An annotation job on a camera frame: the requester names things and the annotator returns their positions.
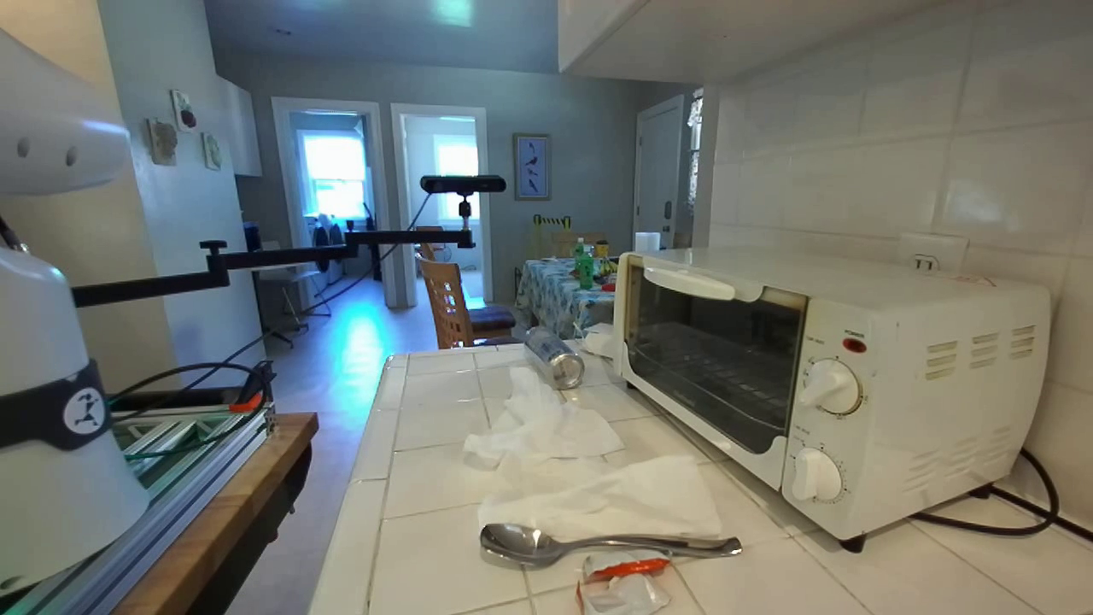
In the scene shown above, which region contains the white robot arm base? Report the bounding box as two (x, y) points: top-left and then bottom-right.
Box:
(0, 35), (149, 594)

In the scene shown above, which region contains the white toaster oven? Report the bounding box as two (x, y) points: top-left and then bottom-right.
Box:
(614, 248), (1051, 545)

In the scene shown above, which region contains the dining table with cloth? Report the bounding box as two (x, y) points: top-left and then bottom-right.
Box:
(515, 257), (614, 338)

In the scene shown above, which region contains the silver metal can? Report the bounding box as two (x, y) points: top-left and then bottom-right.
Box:
(524, 327), (583, 390)

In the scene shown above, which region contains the green bottle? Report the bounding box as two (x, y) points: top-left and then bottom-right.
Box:
(575, 236), (597, 291)

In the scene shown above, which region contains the wooden chair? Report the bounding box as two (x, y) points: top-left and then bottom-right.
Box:
(421, 260), (515, 349)

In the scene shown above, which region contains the crumpled white paper towel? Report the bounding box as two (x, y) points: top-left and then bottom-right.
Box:
(465, 365), (623, 469)

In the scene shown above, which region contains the flat white napkin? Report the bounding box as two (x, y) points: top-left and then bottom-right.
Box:
(477, 456), (723, 539)

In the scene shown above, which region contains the metal spoon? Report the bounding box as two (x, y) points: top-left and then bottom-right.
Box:
(477, 524), (740, 568)

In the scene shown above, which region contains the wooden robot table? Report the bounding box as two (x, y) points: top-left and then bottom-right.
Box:
(111, 414), (317, 615)

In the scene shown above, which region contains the framed wall picture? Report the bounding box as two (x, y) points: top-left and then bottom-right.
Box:
(512, 133), (551, 203)

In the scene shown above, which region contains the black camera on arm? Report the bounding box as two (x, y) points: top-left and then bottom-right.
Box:
(421, 176), (505, 196)

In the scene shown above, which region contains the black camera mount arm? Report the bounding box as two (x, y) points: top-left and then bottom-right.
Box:
(71, 228), (470, 309)

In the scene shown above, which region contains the black power cord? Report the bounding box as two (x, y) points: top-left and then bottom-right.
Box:
(911, 445), (1093, 546)

